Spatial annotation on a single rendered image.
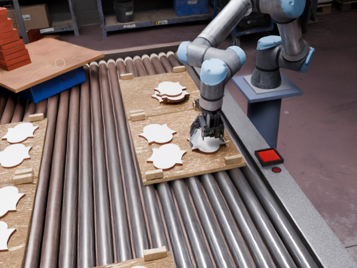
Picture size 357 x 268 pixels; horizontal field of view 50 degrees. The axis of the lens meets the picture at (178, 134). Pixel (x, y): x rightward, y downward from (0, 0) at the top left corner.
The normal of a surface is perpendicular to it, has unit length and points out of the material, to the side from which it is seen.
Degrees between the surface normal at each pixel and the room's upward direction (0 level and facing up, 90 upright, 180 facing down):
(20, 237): 0
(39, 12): 90
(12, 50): 90
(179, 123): 0
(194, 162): 0
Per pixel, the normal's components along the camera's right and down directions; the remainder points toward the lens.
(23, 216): -0.06, -0.84
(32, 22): 0.21, 0.52
